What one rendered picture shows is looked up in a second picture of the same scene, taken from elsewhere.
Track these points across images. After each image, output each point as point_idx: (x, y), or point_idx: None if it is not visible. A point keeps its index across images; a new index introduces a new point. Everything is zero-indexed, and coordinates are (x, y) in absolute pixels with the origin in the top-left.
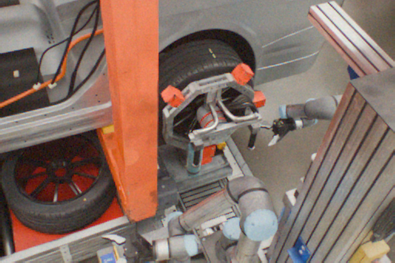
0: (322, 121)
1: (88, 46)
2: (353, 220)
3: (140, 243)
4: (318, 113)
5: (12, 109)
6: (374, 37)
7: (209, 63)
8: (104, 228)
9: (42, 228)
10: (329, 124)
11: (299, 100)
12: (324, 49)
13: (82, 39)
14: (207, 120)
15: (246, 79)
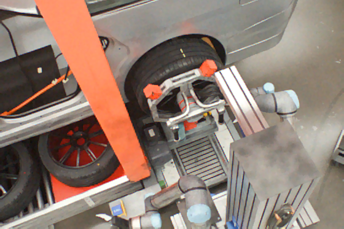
0: (301, 75)
1: None
2: (250, 222)
3: (118, 223)
4: (261, 108)
5: (39, 101)
6: None
7: (179, 63)
8: (115, 184)
9: (70, 184)
10: (307, 78)
11: (282, 56)
12: (309, 2)
13: None
14: (183, 105)
15: (211, 72)
